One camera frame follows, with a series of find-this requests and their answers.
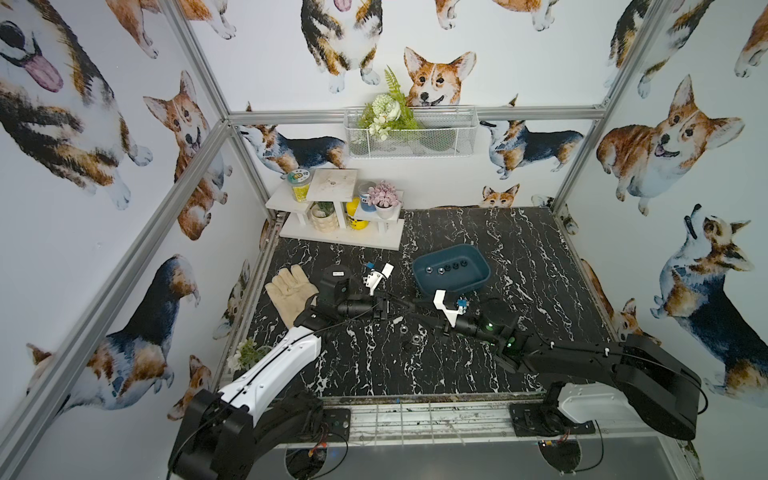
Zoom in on teal plastic storage box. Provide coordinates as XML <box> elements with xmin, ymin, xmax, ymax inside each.
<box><xmin>412</xmin><ymin>244</ymin><xmax>491</xmax><ymax>297</ymax></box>

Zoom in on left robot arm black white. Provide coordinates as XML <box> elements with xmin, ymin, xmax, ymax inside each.
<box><xmin>167</xmin><ymin>263</ymin><xmax>394</xmax><ymax>479</ymax></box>

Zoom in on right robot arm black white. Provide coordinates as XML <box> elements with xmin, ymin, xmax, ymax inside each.
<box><xmin>407</xmin><ymin>312</ymin><xmax>704</xmax><ymax>441</ymax></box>

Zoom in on beige work glove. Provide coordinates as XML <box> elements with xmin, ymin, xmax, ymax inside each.
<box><xmin>265</xmin><ymin>264</ymin><xmax>318</xmax><ymax>329</ymax></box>

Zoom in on woven basket with plant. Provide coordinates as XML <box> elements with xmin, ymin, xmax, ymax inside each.
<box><xmin>310</xmin><ymin>201</ymin><xmax>339</xmax><ymax>233</ymax></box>

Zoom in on white tiered display shelf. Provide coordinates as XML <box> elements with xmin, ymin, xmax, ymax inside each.
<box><xmin>266</xmin><ymin>169</ymin><xmax>405</xmax><ymax>251</ymax></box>

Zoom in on yellow round toy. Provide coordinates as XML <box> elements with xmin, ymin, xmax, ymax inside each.
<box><xmin>345</xmin><ymin>197</ymin><xmax>371</xmax><ymax>232</ymax></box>

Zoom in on small potted white flower plant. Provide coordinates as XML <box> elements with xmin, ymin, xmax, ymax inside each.
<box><xmin>227</xmin><ymin>338</ymin><xmax>272</xmax><ymax>372</ymax></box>

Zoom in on pink flowers in white pot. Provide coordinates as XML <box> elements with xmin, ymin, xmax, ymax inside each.
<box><xmin>367</xmin><ymin>181</ymin><xmax>401</xmax><ymax>220</ymax></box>

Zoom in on blue cup on shelf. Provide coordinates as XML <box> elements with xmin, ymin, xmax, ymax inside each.
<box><xmin>358</xmin><ymin>181</ymin><xmax>376</xmax><ymax>212</ymax></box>

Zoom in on green yellow snack cup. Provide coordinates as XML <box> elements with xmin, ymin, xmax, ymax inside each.
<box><xmin>286</xmin><ymin>168</ymin><xmax>312</xmax><ymax>203</ymax></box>

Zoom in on green white artificial flowers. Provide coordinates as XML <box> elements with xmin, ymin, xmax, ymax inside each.
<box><xmin>357</xmin><ymin>66</ymin><xmax>422</xmax><ymax>142</ymax></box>

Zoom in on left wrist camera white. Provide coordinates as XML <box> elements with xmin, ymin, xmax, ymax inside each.
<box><xmin>363</xmin><ymin>262</ymin><xmax>394</xmax><ymax>296</ymax></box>

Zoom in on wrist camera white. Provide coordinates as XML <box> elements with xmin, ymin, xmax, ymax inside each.
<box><xmin>433</xmin><ymin>290</ymin><xmax>469</xmax><ymax>328</ymax></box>
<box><xmin>363</xmin><ymin>262</ymin><xmax>394</xmax><ymax>296</ymax></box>

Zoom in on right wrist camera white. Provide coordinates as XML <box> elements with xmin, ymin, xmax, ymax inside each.
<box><xmin>433</xmin><ymin>290</ymin><xmax>469</xmax><ymax>328</ymax></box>

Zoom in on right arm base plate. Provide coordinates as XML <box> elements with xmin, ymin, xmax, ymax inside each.
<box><xmin>508</xmin><ymin>403</ymin><xmax>597</xmax><ymax>438</ymax></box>

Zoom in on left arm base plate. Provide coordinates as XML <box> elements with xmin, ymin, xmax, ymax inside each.
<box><xmin>271</xmin><ymin>408</ymin><xmax>352</xmax><ymax>443</ymax></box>

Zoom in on white wire wall basket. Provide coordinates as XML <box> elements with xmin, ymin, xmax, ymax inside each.
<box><xmin>343</xmin><ymin>106</ymin><xmax>479</xmax><ymax>159</ymax></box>

